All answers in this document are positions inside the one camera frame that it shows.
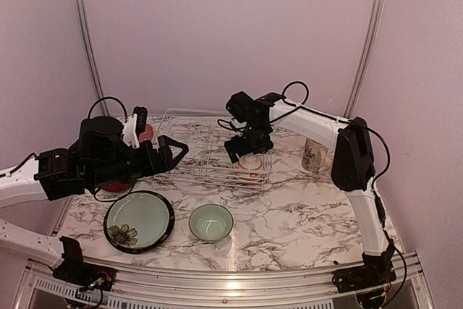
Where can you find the white red patterned bowl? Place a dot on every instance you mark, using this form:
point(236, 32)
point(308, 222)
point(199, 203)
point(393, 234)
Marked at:
point(249, 168)

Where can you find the light green floral bowl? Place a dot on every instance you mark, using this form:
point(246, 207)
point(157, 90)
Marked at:
point(211, 222)

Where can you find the tall seashell ceramic mug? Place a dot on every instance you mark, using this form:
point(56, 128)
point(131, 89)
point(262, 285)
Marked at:
point(316, 157)

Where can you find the black striped large plate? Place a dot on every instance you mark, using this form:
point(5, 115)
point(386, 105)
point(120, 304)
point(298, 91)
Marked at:
point(170, 231)

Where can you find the pink dotted scalloped plate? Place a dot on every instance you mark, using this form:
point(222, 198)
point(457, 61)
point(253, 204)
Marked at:
point(147, 135)

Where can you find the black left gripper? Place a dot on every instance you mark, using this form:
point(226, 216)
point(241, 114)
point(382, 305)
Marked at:
point(151, 166)

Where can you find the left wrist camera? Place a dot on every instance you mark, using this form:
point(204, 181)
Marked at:
point(134, 127)

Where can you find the light green floral plate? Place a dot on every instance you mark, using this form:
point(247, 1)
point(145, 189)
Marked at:
point(139, 220)

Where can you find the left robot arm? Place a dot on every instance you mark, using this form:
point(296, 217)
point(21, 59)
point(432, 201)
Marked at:
point(106, 151)

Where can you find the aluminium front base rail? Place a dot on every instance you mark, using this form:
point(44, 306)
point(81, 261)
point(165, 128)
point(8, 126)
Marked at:
point(148, 287)

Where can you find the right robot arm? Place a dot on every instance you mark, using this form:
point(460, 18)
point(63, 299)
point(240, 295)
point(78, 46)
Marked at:
point(352, 171)

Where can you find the aluminium frame post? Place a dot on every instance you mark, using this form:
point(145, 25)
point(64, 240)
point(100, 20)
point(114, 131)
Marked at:
point(82, 19)
point(367, 48)

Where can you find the left aluminium frame post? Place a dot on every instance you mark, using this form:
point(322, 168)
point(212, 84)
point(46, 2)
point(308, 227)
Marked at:
point(82, 19)

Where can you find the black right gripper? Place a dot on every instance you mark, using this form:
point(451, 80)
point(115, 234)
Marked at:
point(266, 144)

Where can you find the right aluminium frame post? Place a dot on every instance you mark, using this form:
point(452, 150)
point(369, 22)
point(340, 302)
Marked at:
point(367, 48)

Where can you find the red floral plate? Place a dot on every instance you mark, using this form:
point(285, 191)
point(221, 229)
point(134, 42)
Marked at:
point(116, 187)

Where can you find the white wire dish rack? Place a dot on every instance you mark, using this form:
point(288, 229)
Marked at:
point(207, 162)

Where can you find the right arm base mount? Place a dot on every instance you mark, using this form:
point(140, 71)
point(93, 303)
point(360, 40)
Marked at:
point(375, 271)

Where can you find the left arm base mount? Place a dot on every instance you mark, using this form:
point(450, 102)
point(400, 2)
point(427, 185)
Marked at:
point(73, 269)

